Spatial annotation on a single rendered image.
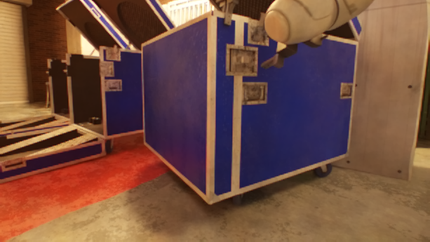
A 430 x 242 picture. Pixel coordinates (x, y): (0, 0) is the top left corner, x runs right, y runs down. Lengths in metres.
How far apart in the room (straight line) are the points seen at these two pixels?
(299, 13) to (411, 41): 1.56
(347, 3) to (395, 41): 1.39
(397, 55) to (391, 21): 0.24
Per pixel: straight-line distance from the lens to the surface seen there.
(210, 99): 0.89
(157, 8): 2.48
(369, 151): 2.06
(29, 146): 2.64
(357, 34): 1.79
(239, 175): 1.07
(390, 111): 2.01
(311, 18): 0.53
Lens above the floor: 0.69
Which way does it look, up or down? 7 degrees down
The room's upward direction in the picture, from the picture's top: 1 degrees clockwise
